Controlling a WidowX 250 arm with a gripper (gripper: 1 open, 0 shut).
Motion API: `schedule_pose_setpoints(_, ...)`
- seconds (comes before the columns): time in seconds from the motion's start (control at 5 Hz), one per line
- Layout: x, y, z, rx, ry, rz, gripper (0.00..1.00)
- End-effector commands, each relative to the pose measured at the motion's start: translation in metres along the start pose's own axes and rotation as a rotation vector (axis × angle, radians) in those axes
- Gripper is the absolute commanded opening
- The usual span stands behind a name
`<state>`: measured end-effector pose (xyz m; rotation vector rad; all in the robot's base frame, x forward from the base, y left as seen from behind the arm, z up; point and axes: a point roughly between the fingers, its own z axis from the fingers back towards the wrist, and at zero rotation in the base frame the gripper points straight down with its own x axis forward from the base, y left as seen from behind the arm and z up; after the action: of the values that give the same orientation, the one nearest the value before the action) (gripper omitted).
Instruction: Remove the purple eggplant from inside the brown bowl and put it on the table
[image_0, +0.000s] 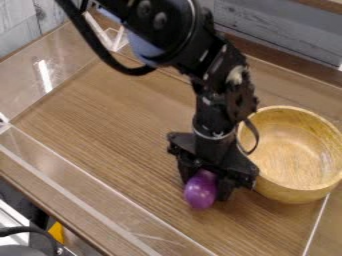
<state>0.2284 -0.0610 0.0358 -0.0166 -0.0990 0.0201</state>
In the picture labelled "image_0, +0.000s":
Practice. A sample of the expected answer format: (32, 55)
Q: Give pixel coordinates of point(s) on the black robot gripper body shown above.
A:
(220, 156)

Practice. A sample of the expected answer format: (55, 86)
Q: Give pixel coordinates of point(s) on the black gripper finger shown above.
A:
(187, 167)
(226, 186)

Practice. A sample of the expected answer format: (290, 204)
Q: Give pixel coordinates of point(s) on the purple toy eggplant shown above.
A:
(200, 189)

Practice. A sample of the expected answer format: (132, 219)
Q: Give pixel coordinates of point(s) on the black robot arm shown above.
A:
(171, 34)

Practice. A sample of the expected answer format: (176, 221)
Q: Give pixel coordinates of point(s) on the brown wooden bowl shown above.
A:
(298, 154)

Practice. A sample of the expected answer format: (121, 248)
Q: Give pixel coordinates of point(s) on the clear acrylic front wall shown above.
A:
(112, 223)

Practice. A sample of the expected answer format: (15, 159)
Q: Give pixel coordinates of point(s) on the clear acrylic corner bracket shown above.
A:
(109, 32)

